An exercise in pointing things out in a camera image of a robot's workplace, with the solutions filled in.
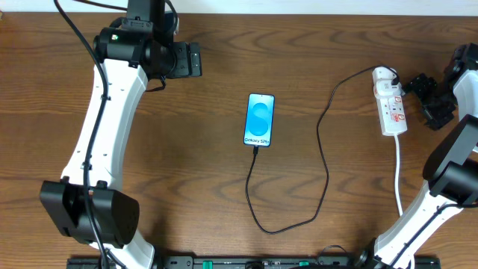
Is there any blue screen smartphone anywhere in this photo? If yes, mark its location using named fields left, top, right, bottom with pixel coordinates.
left=243, top=93, right=275, bottom=147

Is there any white power strip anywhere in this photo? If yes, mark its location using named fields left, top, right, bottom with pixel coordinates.
left=372, top=67, right=407, bottom=136

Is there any white power strip cord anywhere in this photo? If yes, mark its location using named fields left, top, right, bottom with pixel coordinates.
left=394, top=134, right=416, bottom=269

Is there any black USB charging cable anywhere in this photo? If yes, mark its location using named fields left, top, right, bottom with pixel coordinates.
left=244, top=64, right=400, bottom=235

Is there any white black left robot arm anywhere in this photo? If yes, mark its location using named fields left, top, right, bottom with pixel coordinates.
left=40, top=1, right=202, bottom=268

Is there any white USB charger plug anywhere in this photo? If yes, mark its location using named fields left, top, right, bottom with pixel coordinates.
left=373, top=80, right=402, bottom=99

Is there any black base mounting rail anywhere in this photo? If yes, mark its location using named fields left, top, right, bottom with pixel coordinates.
left=66, top=255, right=441, bottom=269

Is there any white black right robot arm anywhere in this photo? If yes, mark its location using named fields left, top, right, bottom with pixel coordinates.
left=354, top=43, right=477, bottom=268

